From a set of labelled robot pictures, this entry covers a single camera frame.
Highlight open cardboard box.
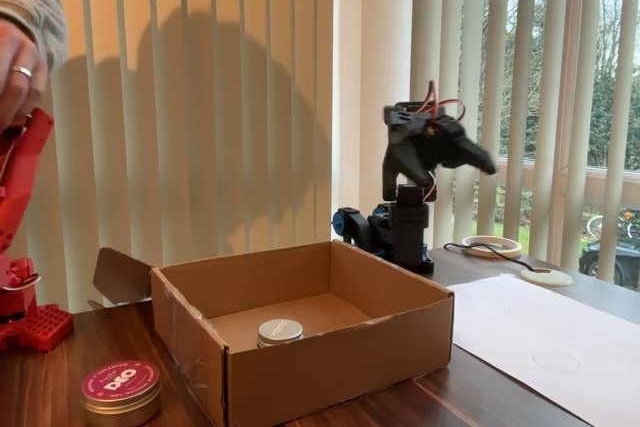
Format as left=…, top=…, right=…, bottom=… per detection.
left=87, top=239, right=455, bottom=427

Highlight round beige cable grommet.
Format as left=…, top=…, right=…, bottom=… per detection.
left=519, top=266, right=575, bottom=289

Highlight beige window frame bar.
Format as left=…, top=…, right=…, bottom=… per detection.
left=474, top=154, right=640, bottom=208

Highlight dark jar with silver lid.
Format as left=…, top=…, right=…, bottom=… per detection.
left=256, top=318, right=305, bottom=350

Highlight round tin with pink lid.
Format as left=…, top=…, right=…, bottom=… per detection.
left=80, top=359, right=163, bottom=427

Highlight person's left hand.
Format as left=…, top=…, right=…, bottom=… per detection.
left=0, top=20, right=52, bottom=137

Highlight red leader arm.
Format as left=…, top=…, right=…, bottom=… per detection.
left=0, top=106, right=75, bottom=354

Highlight white vertical window blinds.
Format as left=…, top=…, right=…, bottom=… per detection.
left=409, top=0, right=640, bottom=293
left=0, top=0, right=335, bottom=313

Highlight parked bicycle outside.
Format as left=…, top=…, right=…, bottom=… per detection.
left=582, top=209, right=640, bottom=241

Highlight thin black cable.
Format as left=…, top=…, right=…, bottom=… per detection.
left=443, top=241, right=539, bottom=273

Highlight masking tape roll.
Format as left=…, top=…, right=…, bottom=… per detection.
left=460, top=234, right=523, bottom=261

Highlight black car outside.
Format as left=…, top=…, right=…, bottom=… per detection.
left=578, top=239, right=640, bottom=291

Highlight white paper sheet with circles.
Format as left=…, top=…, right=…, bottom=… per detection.
left=444, top=272, right=640, bottom=427

